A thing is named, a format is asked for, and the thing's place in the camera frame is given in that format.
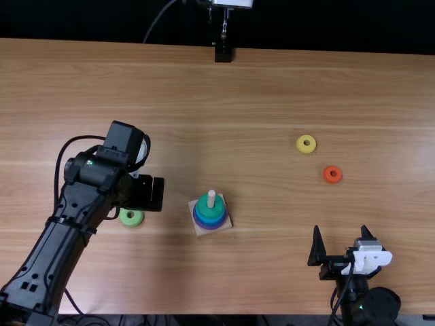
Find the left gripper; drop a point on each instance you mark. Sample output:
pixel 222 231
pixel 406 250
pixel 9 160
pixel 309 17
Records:
pixel 146 193

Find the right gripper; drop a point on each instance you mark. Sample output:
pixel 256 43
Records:
pixel 333 266

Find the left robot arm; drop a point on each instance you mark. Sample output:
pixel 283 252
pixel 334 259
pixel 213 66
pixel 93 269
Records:
pixel 68 237

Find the wooden peg base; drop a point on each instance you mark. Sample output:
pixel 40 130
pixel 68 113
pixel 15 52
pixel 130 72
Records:
pixel 204 232

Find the black clamp stand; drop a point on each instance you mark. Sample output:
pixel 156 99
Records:
pixel 224 54

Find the white mounted device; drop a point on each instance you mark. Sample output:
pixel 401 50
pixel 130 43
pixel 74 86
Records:
pixel 232 3

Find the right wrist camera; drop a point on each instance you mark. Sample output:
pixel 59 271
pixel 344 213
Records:
pixel 370 258

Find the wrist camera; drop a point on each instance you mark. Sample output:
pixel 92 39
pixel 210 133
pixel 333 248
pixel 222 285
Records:
pixel 370 258
pixel 141 153

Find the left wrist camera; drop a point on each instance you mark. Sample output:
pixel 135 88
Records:
pixel 141 153

